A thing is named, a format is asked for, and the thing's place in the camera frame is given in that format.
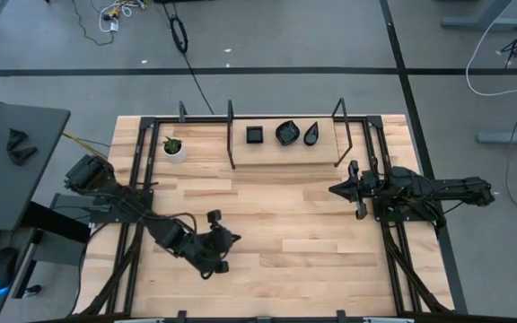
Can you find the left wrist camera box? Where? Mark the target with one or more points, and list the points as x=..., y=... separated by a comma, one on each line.
x=221, y=267

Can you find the black teardrop mini plate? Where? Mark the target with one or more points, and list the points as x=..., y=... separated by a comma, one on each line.
x=311, y=134

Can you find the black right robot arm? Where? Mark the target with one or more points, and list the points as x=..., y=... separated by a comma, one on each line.
x=433, y=190

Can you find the black square mini plate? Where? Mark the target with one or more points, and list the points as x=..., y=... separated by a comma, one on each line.
x=254, y=134

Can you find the black metal table frame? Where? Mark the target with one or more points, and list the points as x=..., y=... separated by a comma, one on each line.
x=164, y=120

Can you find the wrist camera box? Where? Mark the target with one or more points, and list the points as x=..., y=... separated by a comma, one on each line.
x=221, y=267
x=361, y=211

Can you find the white pot with succulent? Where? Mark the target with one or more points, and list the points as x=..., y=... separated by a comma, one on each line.
x=174, y=150

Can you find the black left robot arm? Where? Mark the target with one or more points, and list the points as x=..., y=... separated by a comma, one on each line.
x=124, y=202

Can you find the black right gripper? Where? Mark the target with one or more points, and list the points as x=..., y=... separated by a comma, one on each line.
x=364, y=186

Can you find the black leaf-shaped mini plate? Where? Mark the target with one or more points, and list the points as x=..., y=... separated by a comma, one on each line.
x=287, y=133

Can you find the grey desk leg base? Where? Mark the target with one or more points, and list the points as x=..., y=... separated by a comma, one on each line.
x=52, y=251

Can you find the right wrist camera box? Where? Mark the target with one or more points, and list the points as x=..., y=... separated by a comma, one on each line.
x=361, y=211

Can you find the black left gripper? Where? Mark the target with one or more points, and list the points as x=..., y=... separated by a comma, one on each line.
x=211, y=247

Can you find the black cloth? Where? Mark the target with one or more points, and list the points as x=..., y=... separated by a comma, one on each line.
x=18, y=150

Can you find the black computer mouse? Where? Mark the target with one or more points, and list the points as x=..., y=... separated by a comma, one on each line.
x=2, y=269

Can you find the grey desk foot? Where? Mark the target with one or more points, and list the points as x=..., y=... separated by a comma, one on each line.
x=510, y=137
x=483, y=22

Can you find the wooden riser shelf black legs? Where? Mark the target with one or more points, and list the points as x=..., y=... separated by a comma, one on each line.
x=285, y=154

